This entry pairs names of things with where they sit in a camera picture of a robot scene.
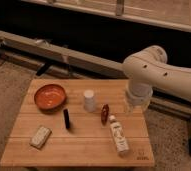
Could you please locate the translucent clear gripper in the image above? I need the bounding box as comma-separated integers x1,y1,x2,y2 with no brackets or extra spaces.
125,90,146,113

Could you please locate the white ceramic cup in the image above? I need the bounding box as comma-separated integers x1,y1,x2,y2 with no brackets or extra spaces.
83,90,96,112

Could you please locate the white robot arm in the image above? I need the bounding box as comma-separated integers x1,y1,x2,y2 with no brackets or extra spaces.
122,45,191,111

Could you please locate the black cylindrical eraser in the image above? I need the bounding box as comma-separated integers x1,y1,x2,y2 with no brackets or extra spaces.
63,109,70,129

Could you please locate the small brown red bottle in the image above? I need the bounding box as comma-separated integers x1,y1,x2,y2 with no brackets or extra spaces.
101,104,109,125

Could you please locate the white lotion bottle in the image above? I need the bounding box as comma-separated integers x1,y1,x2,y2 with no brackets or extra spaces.
109,115,129,155

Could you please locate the wooden board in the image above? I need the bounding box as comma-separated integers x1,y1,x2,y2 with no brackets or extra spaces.
0,79,155,167

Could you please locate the orange bowl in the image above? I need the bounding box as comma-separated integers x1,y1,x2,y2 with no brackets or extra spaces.
34,84,67,110

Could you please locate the white rectangular sponge block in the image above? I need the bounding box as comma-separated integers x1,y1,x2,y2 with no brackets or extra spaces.
30,126,52,149

